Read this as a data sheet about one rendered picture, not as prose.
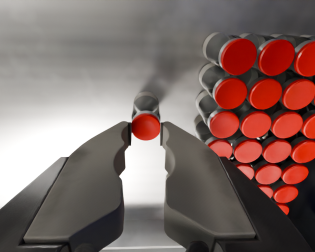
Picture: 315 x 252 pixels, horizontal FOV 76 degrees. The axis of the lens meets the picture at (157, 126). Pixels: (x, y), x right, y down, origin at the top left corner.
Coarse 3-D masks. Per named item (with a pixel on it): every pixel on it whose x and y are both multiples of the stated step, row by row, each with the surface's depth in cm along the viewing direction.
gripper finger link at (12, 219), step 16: (64, 160) 9; (48, 176) 8; (32, 192) 7; (48, 192) 7; (0, 208) 7; (16, 208) 7; (32, 208) 7; (0, 224) 6; (16, 224) 6; (0, 240) 6; (16, 240) 6
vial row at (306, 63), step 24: (312, 48) 12; (288, 72) 14; (312, 72) 12; (288, 96) 13; (312, 96) 13; (288, 120) 14; (264, 144) 15; (288, 144) 15; (264, 168) 16; (264, 192) 17
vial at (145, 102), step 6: (138, 96) 16; (144, 96) 16; (150, 96) 16; (138, 102) 15; (144, 102) 15; (150, 102) 15; (156, 102) 16; (132, 108) 16; (138, 108) 14; (144, 108) 14; (150, 108) 14; (156, 108) 15; (132, 114) 15; (138, 114) 14; (156, 114) 15
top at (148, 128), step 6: (144, 114) 13; (150, 114) 13; (132, 120) 14; (138, 120) 13; (144, 120) 13; (150, 120) 13; (156, 120) 13; (132, 126) 14; (138, 126) 14; (144, 126) 14; (150, 126) 14; (156, 126) 14; (132, 132) 14; (138, 132) 14; (144, 132) 14; (150, 132) 14; (156, 132) 14; (138, 138) 14; (144, 138) 14; (150, 138) 14
